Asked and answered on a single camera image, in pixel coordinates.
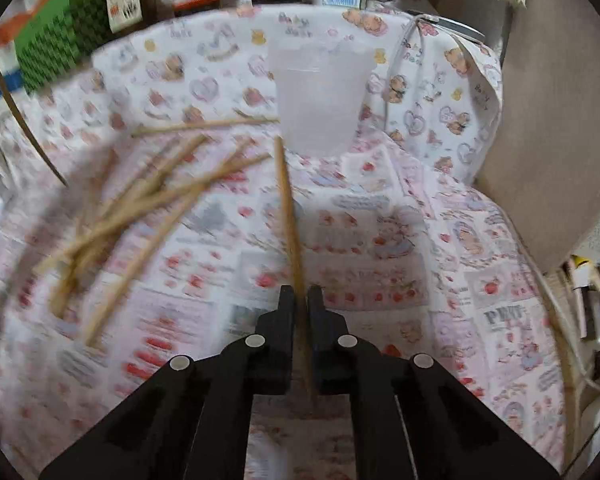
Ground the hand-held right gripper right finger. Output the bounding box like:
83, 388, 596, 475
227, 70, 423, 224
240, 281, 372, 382
306, 285, 561, 480

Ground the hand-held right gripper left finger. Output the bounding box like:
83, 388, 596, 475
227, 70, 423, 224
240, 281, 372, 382
39, 285, 297, 480

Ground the wooden chopstick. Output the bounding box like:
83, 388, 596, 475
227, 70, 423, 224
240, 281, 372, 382
32, 154, 273, 275
274, 135, 318, 403
50, 135, 208, 316
84, 140, 253, 348
131, 116, 281, 137

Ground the translucent plastic cup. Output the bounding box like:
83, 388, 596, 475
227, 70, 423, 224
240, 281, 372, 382
269, 42, 377, 157

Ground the white and yellow object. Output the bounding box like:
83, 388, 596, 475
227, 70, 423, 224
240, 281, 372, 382
566, 255, 600, 295

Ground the brown board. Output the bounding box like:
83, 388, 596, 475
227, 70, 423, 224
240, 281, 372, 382
472, 0, 600, 273

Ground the white flat device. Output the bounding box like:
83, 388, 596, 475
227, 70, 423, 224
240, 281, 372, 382
407, 10, 485, 43

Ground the thin brown strip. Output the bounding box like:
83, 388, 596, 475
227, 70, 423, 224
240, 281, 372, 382
0, 42, 70, 188

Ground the green checkered box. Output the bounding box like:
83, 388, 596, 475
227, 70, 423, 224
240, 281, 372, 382
14, 0, 113, 93

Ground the white power cable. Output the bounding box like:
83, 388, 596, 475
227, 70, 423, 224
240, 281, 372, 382
504, 210, 600, 393

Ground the wooden frame strip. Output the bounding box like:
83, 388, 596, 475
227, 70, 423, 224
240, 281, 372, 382
547, 280, 583, 471

